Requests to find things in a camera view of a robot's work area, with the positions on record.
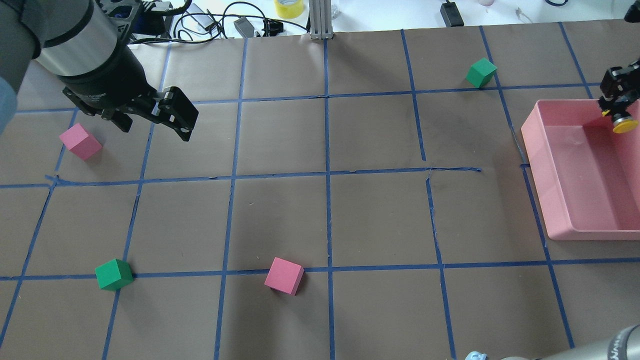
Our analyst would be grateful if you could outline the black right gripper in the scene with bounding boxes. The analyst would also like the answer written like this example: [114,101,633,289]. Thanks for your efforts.
[598,58,640,119]

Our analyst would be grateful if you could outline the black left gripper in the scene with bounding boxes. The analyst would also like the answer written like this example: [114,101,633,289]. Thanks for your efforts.
[61,45,199,142]

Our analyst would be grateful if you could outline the yellow push button switch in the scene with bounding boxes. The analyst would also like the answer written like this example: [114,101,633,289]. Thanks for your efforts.
[601,110,639,134]

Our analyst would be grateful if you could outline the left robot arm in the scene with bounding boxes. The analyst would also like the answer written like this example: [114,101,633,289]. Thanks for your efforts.
[0,0,199,142]

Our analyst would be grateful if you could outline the pink cube far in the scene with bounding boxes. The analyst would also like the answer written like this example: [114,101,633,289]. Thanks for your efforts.
[58,123,103,161]

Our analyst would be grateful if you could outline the pink cube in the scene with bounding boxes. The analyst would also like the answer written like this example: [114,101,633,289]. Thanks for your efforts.
[58,123,103,161]
[263,257,305,296]

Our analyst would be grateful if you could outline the pink plastic tray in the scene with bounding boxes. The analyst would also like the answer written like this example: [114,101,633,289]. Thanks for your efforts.
[521,99,640,241]

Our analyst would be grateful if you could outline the green cube near tray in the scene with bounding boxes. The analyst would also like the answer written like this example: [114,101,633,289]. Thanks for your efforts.
[465,57,498,89]

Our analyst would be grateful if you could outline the green cube near base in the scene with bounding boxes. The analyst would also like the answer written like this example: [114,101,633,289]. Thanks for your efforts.
[94,259,134,292]

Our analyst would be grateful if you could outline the yellow tape roll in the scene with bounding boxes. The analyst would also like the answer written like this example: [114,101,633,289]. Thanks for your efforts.
[273,0,305,19]

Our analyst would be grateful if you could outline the black power brick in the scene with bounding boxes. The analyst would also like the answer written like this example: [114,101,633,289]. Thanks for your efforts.
[439,0,465,28]

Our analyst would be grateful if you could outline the pink cube centre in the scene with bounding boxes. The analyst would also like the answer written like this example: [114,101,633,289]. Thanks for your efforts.
[263,257,305,296]

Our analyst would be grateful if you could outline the aluminium frame post right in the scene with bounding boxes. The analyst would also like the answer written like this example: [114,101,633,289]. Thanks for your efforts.
[308,0,334,40]

